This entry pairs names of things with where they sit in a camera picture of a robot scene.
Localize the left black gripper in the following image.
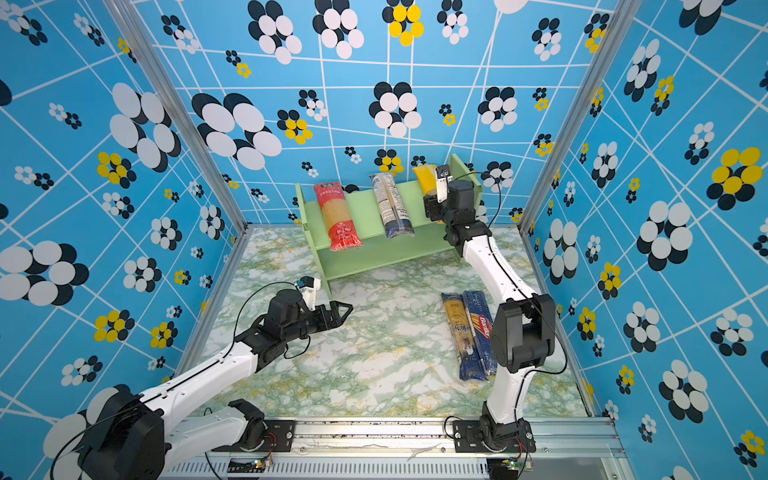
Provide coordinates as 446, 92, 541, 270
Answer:
285, 299, 355, 344

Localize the yellow spaghetti package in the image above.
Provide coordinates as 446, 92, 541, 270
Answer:
413, 164, 437, 196

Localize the clear blue-label spaghetti package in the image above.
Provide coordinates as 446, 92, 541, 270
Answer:
370, 172, 415, 239

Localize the red spaghetti package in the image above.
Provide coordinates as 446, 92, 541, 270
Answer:
313, 182, 363, 251

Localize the dark blue Barilla spaghetti package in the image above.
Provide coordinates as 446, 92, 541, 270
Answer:
462, 291, 498, 377

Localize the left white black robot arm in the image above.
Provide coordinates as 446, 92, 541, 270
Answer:
49, 286, 354, 479

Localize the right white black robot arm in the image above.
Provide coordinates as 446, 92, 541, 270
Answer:
424, 176, 557, 454

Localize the green two-tier wooden shelf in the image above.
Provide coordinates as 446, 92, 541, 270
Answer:
296, 180, 452, 290

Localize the left green circuit board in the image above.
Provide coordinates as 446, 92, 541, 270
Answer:
227, 457, 273, 474

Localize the green circuit board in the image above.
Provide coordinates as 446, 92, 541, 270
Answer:
486, 458, 526, 480
227, 457, 273, 474

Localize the right green circuit board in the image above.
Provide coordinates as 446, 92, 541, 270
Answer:
486, 458, 526, 480

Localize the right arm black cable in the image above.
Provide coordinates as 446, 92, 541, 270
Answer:
461, 170, 569, 421

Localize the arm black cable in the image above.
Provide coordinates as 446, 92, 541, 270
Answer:
461, 170, 569, 421
50, 280, 313, 480

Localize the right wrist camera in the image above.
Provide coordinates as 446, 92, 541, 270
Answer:
435, 164, 452, 203

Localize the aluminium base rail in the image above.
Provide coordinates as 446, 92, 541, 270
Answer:
158, 417, 635, 479

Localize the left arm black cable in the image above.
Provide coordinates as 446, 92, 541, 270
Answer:
50, 280, 313, 480

